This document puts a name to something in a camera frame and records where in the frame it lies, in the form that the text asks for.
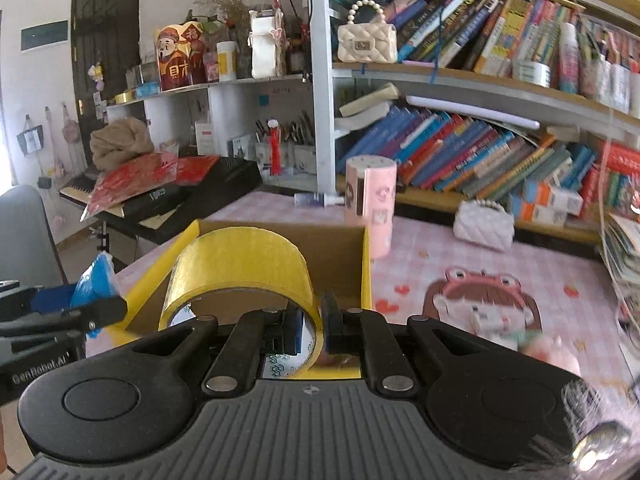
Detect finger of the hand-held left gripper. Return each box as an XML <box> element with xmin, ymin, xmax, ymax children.
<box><xmin>0</xmin><ymin>296</ymin><xmax>127</xmax><ymax>348</ymax></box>
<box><xmin>0</xmin><ymin>280</ymin><xmax>76</xmax><ymax>321</ymax></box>

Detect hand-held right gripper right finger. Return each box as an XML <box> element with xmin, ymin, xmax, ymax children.
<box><xmin>320</xmin><ymin>291</ymin><xmax>501</xmax><ymax>397</ymax></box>

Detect black keyboard stand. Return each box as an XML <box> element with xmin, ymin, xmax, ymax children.
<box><xmin>90</xmin><ymin>220</ymin><xmax>136</xmax><ymax>266</ymax></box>

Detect white side shelf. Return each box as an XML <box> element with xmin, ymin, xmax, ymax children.
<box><xmin>105</xmin><ymin>72</ymin><xmax>316</xmax><ymax>191</ymax></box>

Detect white and yellow cup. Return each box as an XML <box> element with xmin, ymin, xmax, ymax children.
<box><xmin>216</xmin><ymin>41</ymin><xmax>237</xmax><ymax>82</ymax></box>

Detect white tape roll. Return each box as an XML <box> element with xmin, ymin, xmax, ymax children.
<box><xmin>512</xmin><ymin>60</ymin><xmax>552</xmax><ymax>88</ymax></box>

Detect pen holders with pens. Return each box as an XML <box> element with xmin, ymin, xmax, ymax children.
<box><xmin>255</xmin><ymin>110</ymin><xmax>317</xmax><ymax>176</ymax></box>

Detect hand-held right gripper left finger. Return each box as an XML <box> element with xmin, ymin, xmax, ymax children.
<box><xmin>120</xmin><ymin>305</ymin><xmax>306</xmax><ymax>397</ymax></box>

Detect yellow tape roll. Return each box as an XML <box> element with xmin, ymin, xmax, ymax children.
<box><xmin>159</xmin><ymin>227</ymin><xmax>323</xmax><ymax>378</ymax></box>

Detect hanging tote bag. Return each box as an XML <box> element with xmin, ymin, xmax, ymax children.
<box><xmin>16</xmin><ymin>115</ymin><xmax>46</xmax><ymax>157</ymax></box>

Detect red figure paper box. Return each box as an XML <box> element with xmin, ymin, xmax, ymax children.
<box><xmin>154</xmin><ymin>22</ymin><xmax>207</xmax><ymax>92</ymax></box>

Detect row of colourful books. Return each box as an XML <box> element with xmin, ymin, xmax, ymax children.
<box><xmin>340</xmin><ymin>105</ymin><xmax>601</xmax><ymax>201</ymax></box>

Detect red paper packets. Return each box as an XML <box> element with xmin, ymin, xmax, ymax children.
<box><xmin>80</xmin><ymin>152</ymin><xmax>221</xmax><ymax>221</ymax></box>

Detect dark wooden door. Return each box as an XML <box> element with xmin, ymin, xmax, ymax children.
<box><xmin>70</xmin><ymin>0</ymin><xmax>142</xmax><ymax>126</ymax></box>

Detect white hanging pouch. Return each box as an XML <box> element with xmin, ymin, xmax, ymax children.
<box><xmin>249</xmin><ymin>7</ymin><xmax>286</xmax><ymax>80</ymax></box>

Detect grey chair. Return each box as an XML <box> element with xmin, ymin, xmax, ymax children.
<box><xmin>0</xmin><ymin>185</ymin><xmax>68</xmax><ymax>286</ymax></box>

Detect beige knitted cloth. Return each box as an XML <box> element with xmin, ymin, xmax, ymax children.
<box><xmin>90</xmin><ymin>116</ymin><xmax>155</xmax><ymax>172</ymax></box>

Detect pink plush toy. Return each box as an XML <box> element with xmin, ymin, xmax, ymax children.
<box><xmin>520</xmin><ymin>332</ymin><xmax>582</xmax><ymax>378</ymax></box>

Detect dried flowers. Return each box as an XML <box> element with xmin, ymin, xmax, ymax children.
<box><xmin>192</xmin><ymin>0</ymin><xmax>253</xmax><ymax>43</ymax></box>

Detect stack of notebooks and papers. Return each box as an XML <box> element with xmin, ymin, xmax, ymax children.
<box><xmin>597</xmin><ymin>212</ymin><xmax>640</xmax><ymax>311</ymax></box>

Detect blue plastic packet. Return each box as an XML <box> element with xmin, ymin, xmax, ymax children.
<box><xmin>70</xmin><ymin>252</ymin><xmax>121</xmax><ymax>341</ymax></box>

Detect white quilted pouch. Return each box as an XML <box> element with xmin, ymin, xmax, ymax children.
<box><xmin>453</xmin><ymin>199</ymin><xmax>516</xmax><ymax>252</ymax></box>

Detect cream quilted handbag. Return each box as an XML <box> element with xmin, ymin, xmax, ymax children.
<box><xmin>337</xmin><ymin>0</ymin><xmax>398</xmax><ymax>64</ymax></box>

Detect yellow cardboard box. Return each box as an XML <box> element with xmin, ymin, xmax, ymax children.
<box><xmin>107</xmin><ymin>219</ymin><xmax>373</xmax><ymax>380</ymax></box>

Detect red thick book lying flat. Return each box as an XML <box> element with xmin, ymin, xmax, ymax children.
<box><xmin>597</xmin><ymin>139</ymin><xmax>640</xmax><ymax>186</ymax></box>

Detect pink cylindrical container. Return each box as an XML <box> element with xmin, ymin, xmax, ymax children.
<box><xmin>345</xmin><ymin>156</ymin><xmax>398</xmax><ymax>261</ymax></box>

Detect black electronic keyboard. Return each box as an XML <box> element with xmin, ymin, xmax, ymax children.
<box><xmin>59</xmin><ymin>156</ymin><xmax>263</xmax><ymax>243</ymax></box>

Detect orange and blue box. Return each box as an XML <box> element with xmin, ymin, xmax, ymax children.
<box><xmin>522</xmin><ymin>180</ymin><xmax>583</xmax><ymax>216</ymax></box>
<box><xmin>510</xmin><ymin>195</ymin><xmax>568</xmax><ymax>227</ymax></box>

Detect red tassel pen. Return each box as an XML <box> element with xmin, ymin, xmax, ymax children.
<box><xmin>267</xmin><ymin>120</ymin><xmax>283</xmax><ymax>177</ymax></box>

